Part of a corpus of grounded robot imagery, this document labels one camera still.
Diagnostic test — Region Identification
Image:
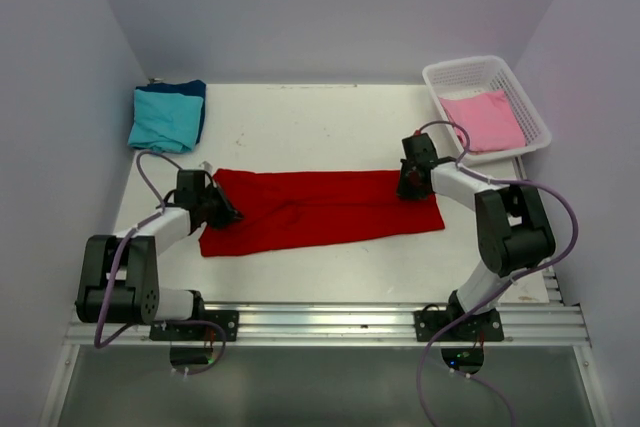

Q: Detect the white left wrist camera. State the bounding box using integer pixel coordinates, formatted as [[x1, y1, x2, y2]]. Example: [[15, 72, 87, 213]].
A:
[[199, 161, 213, 174]]

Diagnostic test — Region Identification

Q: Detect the folded turquoise t-shirt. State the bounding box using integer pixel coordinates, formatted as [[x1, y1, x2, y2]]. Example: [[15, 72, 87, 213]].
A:
[[128, 89, 203, 154]]

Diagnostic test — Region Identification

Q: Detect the red t-shirt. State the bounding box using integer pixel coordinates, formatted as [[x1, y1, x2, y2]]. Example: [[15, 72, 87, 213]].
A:
[[199, 169, 445, 257]]

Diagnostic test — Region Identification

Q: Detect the folded navy blue t-shirt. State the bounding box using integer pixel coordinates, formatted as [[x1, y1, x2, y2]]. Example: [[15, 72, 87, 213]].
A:
[[144, 79, 208, 146]]

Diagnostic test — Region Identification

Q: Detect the white plastic basket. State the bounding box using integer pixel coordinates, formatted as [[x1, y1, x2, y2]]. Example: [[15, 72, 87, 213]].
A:
[[422, 55, 552, 166]]

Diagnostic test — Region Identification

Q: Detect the folded pink t-shirt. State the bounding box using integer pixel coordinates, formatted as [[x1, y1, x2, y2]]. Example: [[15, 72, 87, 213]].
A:
[[440, 90, 527, 154]]

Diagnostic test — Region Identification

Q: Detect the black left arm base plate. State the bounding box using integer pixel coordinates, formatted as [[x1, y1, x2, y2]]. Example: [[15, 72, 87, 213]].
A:
[[149, 310, 240, 342]]

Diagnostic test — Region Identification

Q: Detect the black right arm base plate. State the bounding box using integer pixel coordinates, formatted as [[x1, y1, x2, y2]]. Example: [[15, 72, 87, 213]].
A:
[[412, 304, 505, 344]]

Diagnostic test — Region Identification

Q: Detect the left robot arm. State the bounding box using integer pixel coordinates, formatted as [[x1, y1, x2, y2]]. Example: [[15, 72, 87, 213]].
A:
[[75, 169, 243, 325]]

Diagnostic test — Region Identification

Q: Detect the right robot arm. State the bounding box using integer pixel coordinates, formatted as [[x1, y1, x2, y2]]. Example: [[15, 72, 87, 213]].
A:
[[396, 133, 556, 342]]

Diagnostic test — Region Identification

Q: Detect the aluminium mounting rail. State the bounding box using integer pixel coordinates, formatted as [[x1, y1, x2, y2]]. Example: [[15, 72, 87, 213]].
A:
[[63, 301, 591, 348]]

